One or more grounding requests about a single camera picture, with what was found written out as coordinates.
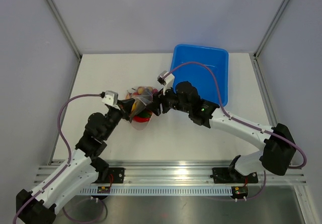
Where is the white slotted cable duct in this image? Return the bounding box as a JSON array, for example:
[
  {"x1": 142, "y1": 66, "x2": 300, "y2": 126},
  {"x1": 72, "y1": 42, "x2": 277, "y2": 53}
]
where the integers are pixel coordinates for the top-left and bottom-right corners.
[{"x1": 78, "y1": 186, "x2": 232, "y2": 196}]

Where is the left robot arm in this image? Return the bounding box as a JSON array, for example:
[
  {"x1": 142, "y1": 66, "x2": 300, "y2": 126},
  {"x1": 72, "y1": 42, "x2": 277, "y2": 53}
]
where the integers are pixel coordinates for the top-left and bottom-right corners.
[{"x1": 13, "y1": 91, "x2": 135, "y2": 223}]

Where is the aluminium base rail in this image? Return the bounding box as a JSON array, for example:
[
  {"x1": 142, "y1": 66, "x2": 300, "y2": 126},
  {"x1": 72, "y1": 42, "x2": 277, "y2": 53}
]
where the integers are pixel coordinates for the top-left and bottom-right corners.
[{"x1": 34, "y1": 160, "x2": 307, "y2": 186}]

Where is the red toy chili pepper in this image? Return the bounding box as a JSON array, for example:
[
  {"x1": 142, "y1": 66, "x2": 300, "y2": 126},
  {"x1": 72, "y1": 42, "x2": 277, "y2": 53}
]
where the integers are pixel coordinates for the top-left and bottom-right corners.
[{"x1": 133, "y1": 110, "x2": 152, "y2": 123}]

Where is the aluminium frame post left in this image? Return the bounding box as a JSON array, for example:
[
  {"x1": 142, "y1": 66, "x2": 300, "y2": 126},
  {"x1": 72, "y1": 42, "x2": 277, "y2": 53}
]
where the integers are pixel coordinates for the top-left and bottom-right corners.
[{"x1": 45, "y1": 0, "x2": 82, "y2": 61}]

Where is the aluminium frame post right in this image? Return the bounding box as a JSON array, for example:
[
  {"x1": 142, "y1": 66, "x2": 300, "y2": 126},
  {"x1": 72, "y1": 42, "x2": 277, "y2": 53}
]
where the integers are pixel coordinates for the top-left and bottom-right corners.
[{"x1": 253, "y1": 0, "x2": 301, "y2": 58}]

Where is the blue plastic bin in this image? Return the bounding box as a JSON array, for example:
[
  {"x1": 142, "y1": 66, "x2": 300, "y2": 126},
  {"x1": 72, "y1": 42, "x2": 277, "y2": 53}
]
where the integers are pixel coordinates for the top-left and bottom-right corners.
[{"x1": 171, "y1": 44, "x2": 229, "y2": 106}]

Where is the clear zip top bag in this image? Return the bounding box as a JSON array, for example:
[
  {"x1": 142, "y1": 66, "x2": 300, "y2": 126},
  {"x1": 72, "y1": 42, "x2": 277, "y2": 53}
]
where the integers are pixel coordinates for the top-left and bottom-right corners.
[{"x1": 125, "y1": 86, "x2": 158, "y2": 130}]

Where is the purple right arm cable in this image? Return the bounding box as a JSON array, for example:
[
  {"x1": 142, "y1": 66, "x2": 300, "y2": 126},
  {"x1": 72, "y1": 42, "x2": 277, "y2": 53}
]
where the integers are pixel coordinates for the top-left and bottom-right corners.
[{"x1": 165, "y1": 61, "x2": 307, "y2": 202}]

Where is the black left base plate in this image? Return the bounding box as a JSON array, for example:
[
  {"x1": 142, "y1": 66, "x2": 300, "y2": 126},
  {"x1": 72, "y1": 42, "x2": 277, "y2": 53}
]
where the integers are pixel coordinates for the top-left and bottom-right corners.
[{"x1": 107, "y1": 167, "x2": 125, "y2": 184}]

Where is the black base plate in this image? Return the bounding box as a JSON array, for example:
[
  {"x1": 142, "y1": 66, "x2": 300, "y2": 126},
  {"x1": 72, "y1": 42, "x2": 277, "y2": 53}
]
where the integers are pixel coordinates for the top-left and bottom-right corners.
[
  {"x1": 210, "y1": 167, "x2": 259, "y2": 184},
  {"x1": 107, "y1": 167, "x2": 125, "y2": 184}
]

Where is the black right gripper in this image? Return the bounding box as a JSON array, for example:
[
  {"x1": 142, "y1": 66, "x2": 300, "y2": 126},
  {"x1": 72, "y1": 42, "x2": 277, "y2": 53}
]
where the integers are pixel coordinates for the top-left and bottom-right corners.
[{"x1": 146, "y1": 82, "x2": 192, "y2": 116}]

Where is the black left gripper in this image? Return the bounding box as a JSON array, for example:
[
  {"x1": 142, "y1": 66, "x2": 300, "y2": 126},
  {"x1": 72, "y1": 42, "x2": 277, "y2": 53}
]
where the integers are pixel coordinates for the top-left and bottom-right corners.
[{"x1": 102, "y1": 98, "x2": 134, "y2": 140}]

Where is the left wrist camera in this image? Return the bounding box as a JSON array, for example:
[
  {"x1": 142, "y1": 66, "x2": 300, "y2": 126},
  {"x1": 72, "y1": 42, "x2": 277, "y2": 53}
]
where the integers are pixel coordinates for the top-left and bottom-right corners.
[{"x1": 101, "y1": 91, "x2": 118, "y2": 107}]

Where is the aluminium frame post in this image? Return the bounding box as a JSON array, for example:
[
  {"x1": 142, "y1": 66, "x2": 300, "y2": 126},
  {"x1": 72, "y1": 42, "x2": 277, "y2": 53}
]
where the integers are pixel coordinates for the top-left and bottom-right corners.
[
  {"x1": 253, "y1": 0, "x2": 301, "y2": 58},
  {"x1": 45, "y1": 0, "x2": 82, "y2": 61}
]

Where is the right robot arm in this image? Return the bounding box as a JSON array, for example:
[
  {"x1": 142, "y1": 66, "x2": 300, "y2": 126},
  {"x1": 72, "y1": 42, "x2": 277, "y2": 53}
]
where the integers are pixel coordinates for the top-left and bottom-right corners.
[{"x1": 148, "y1": 82, "x2": 296, "y2": 184}]

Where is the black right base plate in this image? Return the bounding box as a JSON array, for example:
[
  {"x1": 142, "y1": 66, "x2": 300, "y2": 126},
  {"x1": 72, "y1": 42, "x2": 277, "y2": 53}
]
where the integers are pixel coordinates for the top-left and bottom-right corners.
[{"x1": 210, "y1": 167, "x2": 259, "y2": 184}]

